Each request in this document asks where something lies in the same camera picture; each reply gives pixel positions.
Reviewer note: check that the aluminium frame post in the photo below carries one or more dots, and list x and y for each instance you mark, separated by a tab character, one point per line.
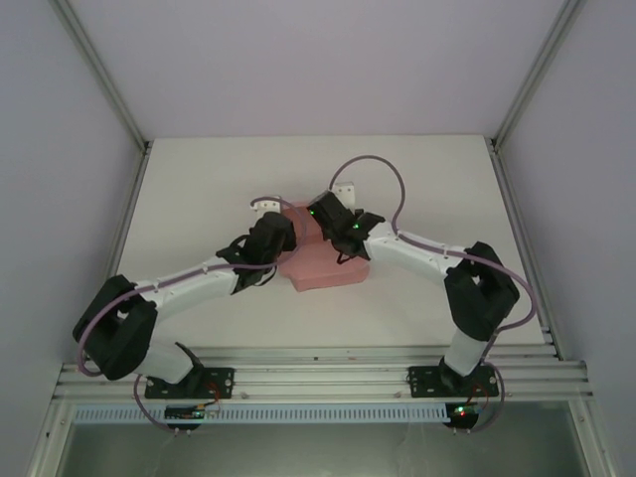
536	64
99	64

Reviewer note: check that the aluminium table side rail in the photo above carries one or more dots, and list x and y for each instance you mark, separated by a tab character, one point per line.
507	199
134	199

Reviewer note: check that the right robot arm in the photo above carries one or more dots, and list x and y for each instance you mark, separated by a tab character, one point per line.
417	251

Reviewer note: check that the aluminium frame leg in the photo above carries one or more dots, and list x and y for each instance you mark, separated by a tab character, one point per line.
47	442
593	442

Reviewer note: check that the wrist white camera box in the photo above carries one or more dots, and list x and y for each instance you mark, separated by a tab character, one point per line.
268	204
345	191

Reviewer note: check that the pink paper box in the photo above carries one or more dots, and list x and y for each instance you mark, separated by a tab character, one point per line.
328	270

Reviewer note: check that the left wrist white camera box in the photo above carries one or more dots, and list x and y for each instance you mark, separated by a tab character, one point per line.
268	204

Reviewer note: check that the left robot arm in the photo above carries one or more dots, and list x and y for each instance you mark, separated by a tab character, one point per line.
189	285

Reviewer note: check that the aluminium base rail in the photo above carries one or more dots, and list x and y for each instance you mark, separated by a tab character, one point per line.
318	372

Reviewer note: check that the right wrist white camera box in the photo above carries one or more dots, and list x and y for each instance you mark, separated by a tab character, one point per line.
345	191

